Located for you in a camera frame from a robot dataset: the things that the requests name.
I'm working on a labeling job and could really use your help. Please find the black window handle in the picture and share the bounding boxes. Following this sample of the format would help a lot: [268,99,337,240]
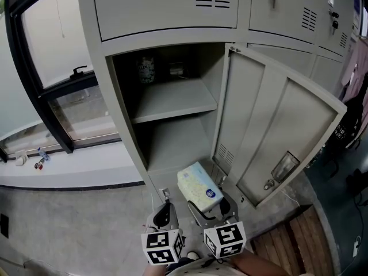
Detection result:
[70,65,88,79]

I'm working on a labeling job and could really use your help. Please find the black window frame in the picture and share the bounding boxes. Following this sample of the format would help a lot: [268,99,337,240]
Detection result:
[0,0,122,164]

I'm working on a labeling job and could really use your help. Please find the person's left forearm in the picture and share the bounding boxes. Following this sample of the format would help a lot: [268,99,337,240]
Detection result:
[145,264,171,276]

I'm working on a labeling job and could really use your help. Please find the items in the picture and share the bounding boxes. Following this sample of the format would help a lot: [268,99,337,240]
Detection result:
[137,56,157,85]

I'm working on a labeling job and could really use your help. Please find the pink cloth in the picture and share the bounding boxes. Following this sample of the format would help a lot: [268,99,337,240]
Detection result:
[340,36,368,104]

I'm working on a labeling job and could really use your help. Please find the grey locker door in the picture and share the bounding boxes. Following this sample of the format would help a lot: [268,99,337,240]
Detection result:
[211,43,348,209]

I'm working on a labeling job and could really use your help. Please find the white charger plug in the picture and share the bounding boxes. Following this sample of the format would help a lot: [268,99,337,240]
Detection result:
[352,236,362,257]

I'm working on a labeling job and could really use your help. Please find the black table leg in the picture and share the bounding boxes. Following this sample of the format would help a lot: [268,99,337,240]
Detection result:
[0,213,10,239]

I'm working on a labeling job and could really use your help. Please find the white blind cord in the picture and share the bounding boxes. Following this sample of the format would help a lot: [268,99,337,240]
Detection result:
[54,0,66,39]

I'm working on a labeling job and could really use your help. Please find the small white box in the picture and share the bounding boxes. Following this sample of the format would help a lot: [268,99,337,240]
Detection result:
[168,62,188,78]

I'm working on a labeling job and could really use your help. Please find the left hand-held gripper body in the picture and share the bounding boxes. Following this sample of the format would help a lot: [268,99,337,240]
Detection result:
[140,225,185,267]

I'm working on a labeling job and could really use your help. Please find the black cable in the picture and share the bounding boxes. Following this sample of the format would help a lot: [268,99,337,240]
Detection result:
[354,193,368,237]

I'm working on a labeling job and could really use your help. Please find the white power adapter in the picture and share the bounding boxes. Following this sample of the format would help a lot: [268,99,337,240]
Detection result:
[14,150,29,167]

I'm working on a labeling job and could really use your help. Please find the person's patterned clothing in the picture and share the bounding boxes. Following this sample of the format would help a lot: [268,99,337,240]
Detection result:
[166,257,241,276]

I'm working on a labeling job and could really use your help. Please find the clear water bottle blue label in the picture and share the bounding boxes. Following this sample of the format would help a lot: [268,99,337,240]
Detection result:
[36,147,51,162]

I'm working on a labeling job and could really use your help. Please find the brown wooden pallet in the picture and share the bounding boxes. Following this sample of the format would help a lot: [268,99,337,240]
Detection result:
[249,205,340,276]

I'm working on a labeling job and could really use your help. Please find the black printed bag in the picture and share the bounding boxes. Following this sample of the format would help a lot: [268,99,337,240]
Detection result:
[327,72,368,151]

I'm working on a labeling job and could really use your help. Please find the grey metal locker cabinet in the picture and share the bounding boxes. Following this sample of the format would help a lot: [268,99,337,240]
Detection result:
[76,0,356,210]

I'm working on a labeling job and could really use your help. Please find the white blue tissue pack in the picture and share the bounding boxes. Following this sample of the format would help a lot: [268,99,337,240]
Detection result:
[177,162,225,213]

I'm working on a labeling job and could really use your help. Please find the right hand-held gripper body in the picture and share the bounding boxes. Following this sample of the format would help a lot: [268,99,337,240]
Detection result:
[198,215,247,260]

